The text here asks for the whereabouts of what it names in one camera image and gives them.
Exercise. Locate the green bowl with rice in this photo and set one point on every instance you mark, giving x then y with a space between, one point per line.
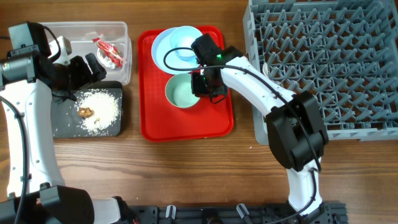
178 91

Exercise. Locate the brown food scrap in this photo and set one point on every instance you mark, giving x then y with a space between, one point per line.
85 112

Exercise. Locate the red snack wrapper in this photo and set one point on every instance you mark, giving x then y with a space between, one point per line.
108 54

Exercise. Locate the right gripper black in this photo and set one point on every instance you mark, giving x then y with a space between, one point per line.
198 91

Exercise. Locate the white plastic spoon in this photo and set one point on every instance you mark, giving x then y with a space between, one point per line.
265 70

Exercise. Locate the clear plastic bin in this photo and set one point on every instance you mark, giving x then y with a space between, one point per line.
81 35

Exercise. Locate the spilled white rice pile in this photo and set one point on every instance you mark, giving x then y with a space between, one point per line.
106 105

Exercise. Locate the small light blue bowl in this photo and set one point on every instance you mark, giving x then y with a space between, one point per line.
184 36

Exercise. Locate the large light blue plate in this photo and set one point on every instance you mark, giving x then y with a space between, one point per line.
161 46

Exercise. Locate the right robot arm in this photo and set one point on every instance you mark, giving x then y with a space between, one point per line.
295 128

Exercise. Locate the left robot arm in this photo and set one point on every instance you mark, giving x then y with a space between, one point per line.
31 76

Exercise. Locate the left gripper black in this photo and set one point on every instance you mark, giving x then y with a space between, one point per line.
85 77

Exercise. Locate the black plastic tray bin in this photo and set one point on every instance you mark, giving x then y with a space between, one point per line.
64 116

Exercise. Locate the red plastic tray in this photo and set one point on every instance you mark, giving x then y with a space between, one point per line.
161 121

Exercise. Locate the grey dishwasher rack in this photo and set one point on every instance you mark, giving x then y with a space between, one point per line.
343 52

